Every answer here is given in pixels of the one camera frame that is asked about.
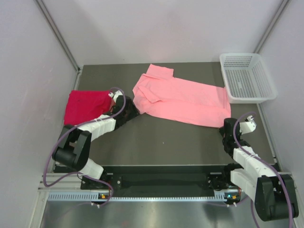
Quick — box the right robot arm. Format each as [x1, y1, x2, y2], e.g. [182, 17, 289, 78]
[219, 115, 299, 221]

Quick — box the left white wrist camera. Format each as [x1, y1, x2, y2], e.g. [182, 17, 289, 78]
[108, 90, 123, 103]

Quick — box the grey slotted cable duct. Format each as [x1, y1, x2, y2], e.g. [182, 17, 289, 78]
[48, 191, 240, 202]

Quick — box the light pink t-shirt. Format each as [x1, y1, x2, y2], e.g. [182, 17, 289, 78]
[133, 64, 231, 128]

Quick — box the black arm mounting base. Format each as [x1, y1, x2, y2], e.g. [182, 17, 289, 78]
[81, 163, 239, 197]

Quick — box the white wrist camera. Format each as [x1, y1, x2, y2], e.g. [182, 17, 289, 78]
[108, 90, 123, 103]
[239, 115, 257, 134]

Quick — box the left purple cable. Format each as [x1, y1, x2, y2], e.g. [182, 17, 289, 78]
[44, 86, 126, 207]

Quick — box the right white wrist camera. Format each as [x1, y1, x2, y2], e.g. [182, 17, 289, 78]
[239, 115, 257, 134]

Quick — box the white perforated plastic basket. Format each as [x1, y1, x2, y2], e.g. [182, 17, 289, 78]
[219, 53, 277, 104]

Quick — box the folded magenta t-shirt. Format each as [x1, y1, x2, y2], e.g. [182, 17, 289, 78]
[64, 90, 112, 125]

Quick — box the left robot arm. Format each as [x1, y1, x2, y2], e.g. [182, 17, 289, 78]
[52, 95, 139, 188]

